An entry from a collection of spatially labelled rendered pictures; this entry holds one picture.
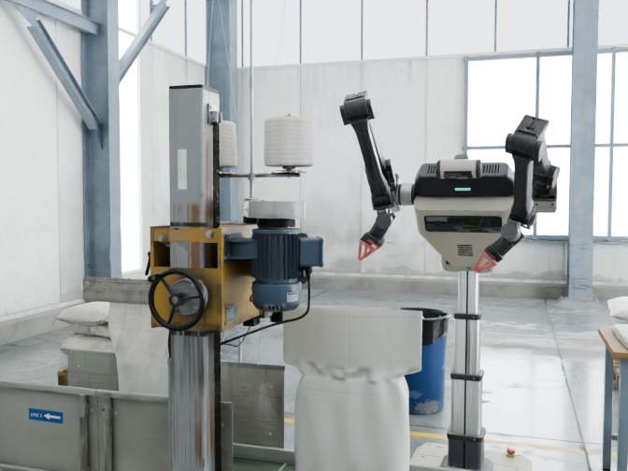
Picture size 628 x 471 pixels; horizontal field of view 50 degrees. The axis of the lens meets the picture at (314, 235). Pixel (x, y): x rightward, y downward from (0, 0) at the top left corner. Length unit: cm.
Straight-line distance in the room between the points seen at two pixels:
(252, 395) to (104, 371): 72
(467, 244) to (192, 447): 132
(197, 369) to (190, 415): 15
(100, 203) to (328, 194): 391
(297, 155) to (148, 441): 114
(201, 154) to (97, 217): 629
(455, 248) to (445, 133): 766
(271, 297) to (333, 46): 910
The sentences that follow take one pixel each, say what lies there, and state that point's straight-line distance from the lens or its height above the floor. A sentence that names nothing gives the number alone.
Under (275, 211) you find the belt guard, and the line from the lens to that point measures 197.
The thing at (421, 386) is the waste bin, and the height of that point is 20.
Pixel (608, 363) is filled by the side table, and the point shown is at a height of 57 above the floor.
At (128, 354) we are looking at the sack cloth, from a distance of 264.
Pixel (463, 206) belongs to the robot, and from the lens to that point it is 263.
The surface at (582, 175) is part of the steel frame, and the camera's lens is 985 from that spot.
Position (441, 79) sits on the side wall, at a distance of 1048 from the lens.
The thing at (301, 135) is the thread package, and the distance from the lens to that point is 214.
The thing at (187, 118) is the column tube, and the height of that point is 166.
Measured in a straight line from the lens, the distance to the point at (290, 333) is 239.
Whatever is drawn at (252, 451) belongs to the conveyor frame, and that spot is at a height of 40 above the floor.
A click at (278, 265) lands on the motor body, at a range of 200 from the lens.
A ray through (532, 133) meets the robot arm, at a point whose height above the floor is 162.
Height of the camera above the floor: 142
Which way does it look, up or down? 3 degrees down
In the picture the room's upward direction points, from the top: straight up
